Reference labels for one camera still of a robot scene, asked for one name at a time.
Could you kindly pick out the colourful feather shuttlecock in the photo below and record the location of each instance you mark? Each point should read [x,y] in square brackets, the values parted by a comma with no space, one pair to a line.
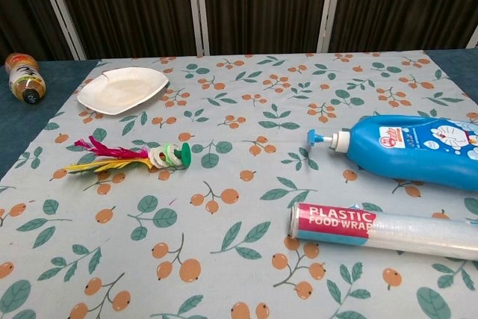
[164,154]

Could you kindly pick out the fruit and leaf patterned tablecloth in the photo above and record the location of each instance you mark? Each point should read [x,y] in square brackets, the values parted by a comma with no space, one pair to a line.
[239,192]

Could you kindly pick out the brown tea drink bottle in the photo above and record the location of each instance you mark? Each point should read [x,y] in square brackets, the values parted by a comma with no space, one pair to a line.
[24,76]

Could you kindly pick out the dark pleated folding screen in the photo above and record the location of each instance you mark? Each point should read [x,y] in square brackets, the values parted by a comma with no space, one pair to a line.
[239,5]

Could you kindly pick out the plastic food wrap roll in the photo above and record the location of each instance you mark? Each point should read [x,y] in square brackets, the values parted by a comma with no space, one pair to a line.
[373,229]

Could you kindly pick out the blue pump detergent bottle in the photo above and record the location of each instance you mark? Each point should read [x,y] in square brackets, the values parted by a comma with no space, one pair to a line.
[418,151]

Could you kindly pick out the white paper plate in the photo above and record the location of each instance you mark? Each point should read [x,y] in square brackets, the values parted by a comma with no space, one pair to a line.
[123,89]

